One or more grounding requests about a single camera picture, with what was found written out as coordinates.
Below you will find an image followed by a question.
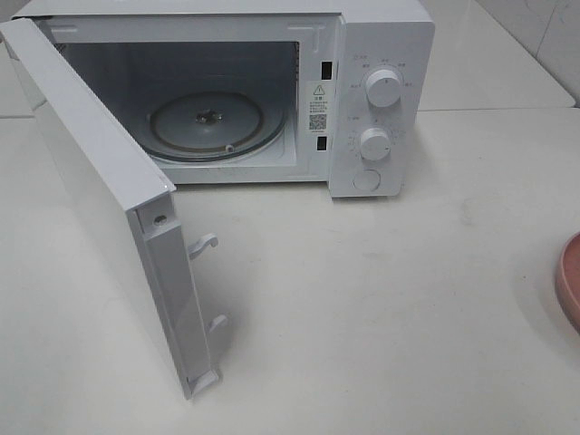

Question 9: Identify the round white door button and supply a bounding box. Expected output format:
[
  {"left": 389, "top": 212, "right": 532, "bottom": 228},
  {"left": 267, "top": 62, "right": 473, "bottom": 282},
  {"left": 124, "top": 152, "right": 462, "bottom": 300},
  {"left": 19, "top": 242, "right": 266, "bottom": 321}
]
[{"left": 353, "top": 169, "right": 381, "bottom": 191}]

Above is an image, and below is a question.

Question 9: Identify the white microwave door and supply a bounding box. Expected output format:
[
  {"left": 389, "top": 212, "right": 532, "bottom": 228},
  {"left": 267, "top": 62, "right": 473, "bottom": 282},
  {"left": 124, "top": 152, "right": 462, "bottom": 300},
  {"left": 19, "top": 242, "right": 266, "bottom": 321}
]
[{"left": 1, "top": 18, "right": 227, "bottom": 398}]

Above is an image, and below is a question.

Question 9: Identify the white microwave knob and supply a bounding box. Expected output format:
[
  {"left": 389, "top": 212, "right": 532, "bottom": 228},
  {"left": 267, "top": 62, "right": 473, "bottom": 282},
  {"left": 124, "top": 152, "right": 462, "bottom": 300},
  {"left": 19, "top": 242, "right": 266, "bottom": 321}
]
[
  {"left": 360, "top": 128, "right": 392, "bottom": 161},
  {"left": 363, "top": 65, "right": 402, "bottom": 108}
]

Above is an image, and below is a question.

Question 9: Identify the glass microwave turntable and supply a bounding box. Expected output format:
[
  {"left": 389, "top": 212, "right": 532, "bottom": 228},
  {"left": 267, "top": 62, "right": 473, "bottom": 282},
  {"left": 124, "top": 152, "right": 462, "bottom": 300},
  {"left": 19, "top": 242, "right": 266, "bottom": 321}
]
[{"left": 126, "top": 90, "right": 287, "bottom": 163}]

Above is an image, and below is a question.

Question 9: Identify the white microwave oven body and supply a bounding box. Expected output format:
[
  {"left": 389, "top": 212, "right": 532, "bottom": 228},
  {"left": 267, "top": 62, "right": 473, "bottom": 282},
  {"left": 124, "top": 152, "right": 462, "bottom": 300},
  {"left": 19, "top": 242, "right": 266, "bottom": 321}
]
[{"left": 8, "top": 1, "right": 435, "bottom": 198}]

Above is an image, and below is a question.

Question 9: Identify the pink plate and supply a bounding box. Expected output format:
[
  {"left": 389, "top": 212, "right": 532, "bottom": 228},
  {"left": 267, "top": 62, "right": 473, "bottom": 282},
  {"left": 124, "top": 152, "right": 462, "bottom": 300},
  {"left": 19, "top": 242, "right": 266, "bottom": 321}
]
[{"left": 556, "top": 233, "right": 580, "bottom": 332}]

